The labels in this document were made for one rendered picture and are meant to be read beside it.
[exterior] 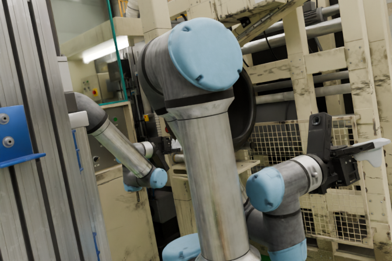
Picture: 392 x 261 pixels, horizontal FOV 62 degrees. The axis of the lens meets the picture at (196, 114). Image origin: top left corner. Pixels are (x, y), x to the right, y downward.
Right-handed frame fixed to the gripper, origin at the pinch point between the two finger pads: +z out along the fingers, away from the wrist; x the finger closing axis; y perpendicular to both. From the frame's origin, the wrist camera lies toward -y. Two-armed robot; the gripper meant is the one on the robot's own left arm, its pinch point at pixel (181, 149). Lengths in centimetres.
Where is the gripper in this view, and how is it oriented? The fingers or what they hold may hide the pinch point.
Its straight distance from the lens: 157.2
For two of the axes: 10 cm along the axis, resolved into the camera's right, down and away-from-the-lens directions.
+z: 6.7, -0.4, 7.4
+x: -7.3, 0.8, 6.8
